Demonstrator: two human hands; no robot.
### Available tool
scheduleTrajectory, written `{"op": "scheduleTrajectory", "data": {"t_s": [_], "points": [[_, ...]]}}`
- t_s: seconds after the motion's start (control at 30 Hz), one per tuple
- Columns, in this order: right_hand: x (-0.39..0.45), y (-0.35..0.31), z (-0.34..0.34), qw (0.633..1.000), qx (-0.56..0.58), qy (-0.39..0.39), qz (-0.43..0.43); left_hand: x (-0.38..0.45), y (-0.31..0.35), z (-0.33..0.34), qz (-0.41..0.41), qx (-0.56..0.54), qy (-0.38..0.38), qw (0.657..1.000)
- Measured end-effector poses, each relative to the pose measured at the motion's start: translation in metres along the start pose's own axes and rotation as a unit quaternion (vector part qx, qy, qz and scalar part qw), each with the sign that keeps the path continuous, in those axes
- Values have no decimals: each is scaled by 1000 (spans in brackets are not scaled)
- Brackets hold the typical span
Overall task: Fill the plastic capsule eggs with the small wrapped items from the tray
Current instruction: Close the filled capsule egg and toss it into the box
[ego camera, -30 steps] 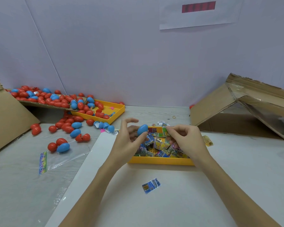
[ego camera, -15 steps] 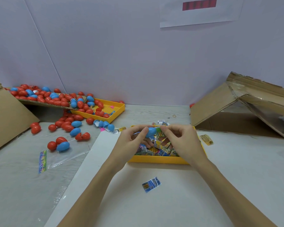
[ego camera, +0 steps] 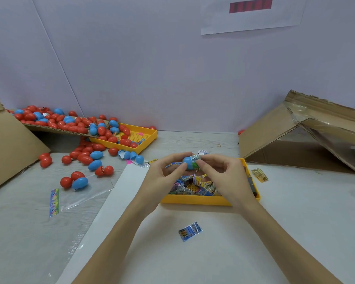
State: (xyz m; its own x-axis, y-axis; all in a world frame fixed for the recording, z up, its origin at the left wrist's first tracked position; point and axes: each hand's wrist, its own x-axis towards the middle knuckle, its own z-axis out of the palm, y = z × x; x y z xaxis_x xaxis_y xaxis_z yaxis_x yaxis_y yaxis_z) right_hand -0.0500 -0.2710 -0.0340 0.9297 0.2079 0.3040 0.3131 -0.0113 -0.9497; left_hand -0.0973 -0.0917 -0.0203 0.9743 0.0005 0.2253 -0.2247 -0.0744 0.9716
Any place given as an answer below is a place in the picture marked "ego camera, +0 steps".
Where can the yellow label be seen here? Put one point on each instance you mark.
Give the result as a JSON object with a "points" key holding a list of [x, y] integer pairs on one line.
{"points": [[260, 175]]}

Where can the single blue plastic egg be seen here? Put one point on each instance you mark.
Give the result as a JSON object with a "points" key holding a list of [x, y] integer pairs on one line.
{"points": [[189, 163]]}

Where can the person's left forearm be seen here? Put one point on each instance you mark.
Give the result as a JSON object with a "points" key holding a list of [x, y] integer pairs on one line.
{"points": [[109, 248]]}

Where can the brown cardboard sheet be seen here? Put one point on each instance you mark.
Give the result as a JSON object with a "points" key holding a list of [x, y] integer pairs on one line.
{"points": [[50, 128]]}

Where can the person's left hand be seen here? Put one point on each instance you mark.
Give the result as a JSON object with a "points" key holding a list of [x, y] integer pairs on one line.
{"points": [[157, 186]]}

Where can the tall brown cardboard box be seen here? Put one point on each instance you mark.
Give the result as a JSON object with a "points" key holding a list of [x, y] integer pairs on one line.
{"points": [[7, 148]]}

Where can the torn flattened cardboard box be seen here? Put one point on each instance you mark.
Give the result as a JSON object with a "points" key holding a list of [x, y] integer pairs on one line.
{"points": [[266, 130]]}

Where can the yellow tray under eggs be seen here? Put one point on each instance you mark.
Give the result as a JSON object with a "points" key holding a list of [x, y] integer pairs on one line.
{"points": [[147, 137]]}

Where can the pile of plastic eggs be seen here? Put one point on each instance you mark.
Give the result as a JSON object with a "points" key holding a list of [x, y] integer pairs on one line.
{"points": [[83, 127]]}

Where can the white paper sign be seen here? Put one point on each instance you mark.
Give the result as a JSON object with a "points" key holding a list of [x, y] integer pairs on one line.
{"points": [[254, 14]]}

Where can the blue packet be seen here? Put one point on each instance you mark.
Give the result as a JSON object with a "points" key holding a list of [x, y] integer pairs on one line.
{"points": [[190, 231]]}

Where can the yellow plastic tray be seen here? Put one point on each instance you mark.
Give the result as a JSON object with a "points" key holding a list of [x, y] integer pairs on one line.
{"points": [[192, 200]]}

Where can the person's right hand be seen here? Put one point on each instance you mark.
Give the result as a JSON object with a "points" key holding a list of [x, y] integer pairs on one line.
{"points": [[234, 183]]}

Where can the clear bag with coloured label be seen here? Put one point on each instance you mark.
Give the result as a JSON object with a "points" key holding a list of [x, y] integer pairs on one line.
{"points": [[83, 201]]}

